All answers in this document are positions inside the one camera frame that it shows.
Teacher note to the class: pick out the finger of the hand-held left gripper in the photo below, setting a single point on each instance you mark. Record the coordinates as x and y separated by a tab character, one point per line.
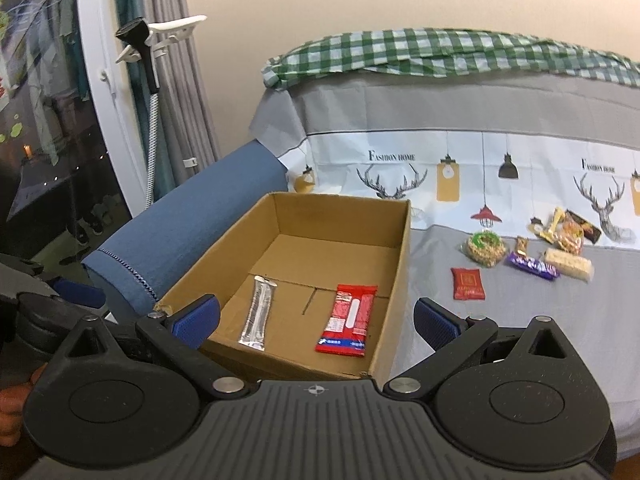
80	292

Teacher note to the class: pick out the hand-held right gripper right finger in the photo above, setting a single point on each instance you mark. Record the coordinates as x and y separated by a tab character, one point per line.
436	326

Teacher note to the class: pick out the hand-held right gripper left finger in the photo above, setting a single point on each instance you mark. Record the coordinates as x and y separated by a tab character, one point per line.
197	321

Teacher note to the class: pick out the green round snack packet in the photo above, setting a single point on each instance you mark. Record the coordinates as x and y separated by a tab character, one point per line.
485	249

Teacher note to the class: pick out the purple candy packet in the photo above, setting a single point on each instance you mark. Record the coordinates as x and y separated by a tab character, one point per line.
532	265

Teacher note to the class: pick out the brown cardboard box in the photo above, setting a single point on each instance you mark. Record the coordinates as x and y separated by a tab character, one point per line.
325	255

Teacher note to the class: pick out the white nougat bar packet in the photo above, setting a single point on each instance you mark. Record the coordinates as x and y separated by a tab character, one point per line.
569	263

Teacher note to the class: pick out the dark brown cracker packet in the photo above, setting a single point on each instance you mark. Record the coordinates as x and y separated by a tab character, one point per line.
590	230

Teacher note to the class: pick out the person's left hand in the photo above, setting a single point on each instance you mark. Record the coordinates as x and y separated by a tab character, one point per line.
12	405

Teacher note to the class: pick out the red square snack packet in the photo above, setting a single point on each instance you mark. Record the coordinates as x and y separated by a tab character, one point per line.
467	284

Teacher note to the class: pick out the silver stick packet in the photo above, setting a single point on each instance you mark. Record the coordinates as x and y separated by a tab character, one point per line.
257	315

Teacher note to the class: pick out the red long snack packet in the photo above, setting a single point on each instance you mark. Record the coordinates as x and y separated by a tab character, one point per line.
350	320

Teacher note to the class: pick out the blue bolster cushion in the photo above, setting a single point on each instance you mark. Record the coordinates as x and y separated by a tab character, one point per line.
200	210

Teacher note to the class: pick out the small orange snack bar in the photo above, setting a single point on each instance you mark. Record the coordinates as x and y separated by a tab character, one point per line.
522	246

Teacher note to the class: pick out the gold wrapped candy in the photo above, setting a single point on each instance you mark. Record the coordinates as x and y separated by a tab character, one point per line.
554	222

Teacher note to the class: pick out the white curtain clip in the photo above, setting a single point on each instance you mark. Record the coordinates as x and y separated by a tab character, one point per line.
190	162

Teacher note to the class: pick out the orange snack packet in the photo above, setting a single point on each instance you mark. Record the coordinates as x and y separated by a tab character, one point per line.
570	239

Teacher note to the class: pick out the grey printed bed sheet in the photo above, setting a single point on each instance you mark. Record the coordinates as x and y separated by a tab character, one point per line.
450	110

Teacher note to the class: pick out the black garment steamer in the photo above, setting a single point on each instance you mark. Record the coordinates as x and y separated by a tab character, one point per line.
145	55

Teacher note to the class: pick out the green checked cloth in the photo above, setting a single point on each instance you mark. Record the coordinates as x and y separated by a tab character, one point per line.
400	50

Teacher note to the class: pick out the white hanger holder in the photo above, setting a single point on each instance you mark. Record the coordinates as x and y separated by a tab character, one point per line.
175	25

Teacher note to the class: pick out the white door frame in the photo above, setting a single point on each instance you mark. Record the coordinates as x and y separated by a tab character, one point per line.
107	125

